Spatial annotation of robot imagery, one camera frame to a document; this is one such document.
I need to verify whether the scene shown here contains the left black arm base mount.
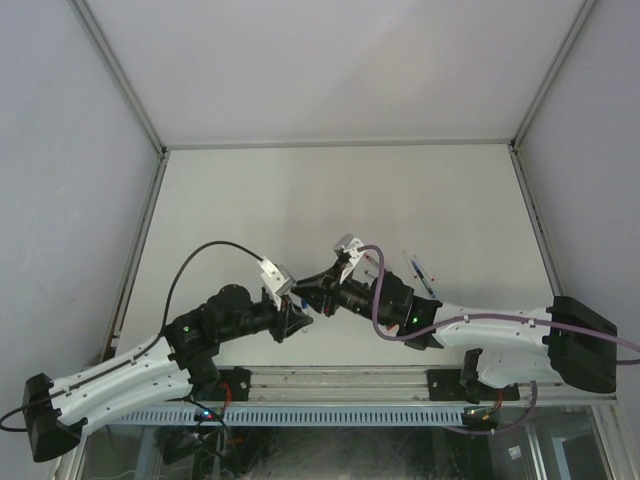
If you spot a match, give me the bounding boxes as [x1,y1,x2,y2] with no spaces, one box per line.
[210,367,252,402]

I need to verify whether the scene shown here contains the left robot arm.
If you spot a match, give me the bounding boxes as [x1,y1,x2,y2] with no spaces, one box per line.
[24,285,313,463]

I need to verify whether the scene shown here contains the blue cable duct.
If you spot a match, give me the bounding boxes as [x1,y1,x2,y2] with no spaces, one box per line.
[113,405,465,427]

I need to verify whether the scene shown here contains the black camera cable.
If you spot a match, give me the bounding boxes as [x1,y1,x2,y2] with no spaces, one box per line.
[0,240,264,432]

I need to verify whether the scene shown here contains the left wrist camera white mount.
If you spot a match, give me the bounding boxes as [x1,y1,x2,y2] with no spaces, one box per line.
[258,257,295,310]

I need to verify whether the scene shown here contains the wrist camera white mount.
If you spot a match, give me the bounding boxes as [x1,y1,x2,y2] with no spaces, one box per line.
[333,234,364,284]
[258,257,295,310]

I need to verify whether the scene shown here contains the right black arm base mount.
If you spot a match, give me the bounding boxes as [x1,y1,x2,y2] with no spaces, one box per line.
[426,369,520,404]

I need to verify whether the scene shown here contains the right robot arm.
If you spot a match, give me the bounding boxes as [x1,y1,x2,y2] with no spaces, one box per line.
[292,265,617,394]

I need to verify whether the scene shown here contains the blue gel pen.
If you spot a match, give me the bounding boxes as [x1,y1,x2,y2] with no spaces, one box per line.
[410,256,438,300]

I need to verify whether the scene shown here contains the white fineliner pen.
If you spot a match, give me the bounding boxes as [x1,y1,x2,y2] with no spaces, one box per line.
[403,250,435,281]

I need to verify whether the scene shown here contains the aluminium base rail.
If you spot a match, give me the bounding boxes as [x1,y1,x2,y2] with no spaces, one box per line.
[89,363,619,405]

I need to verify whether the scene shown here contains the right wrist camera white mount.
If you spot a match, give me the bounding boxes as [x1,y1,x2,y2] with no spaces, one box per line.
[333,234,364,284]

